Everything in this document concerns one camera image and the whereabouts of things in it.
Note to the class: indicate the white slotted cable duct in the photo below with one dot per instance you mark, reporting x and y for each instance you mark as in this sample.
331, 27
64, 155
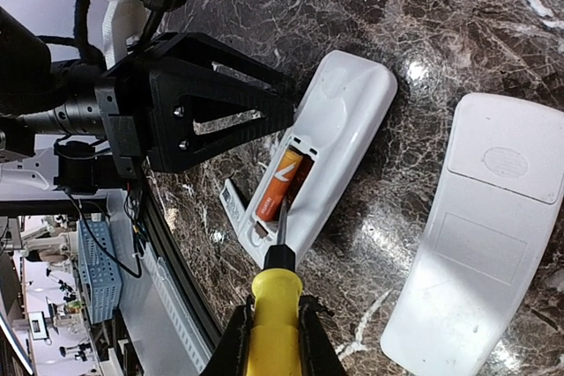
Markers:
184, 324

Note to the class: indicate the white remote control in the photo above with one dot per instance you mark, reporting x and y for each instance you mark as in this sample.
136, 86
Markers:
493, 213

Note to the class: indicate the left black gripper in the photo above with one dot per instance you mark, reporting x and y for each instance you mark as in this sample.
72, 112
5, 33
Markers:
149, 114

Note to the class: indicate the white battery compartment cover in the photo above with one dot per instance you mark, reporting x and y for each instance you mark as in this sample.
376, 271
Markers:
232, 204

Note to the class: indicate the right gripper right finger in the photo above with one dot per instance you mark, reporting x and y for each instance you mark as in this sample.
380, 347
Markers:
317, 354

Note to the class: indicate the yellow handled screwdriver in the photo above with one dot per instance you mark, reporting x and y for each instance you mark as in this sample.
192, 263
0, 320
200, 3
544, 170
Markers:
274, 338

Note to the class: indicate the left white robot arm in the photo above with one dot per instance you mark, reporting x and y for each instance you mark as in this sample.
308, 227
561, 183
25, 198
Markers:
47, 87

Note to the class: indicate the black front table rail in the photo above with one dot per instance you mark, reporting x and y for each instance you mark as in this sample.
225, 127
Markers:
183, 280

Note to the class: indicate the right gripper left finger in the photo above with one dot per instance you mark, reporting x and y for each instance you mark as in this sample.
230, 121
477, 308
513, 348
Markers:
230, 358

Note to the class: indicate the orange AAA battery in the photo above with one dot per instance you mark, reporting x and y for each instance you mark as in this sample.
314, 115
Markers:
278, 185

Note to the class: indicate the white remote with display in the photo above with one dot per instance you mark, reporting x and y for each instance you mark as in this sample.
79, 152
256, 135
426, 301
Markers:
336, 121

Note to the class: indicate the blue perforated basket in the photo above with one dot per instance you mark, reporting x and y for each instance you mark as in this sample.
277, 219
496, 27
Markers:
100, 277

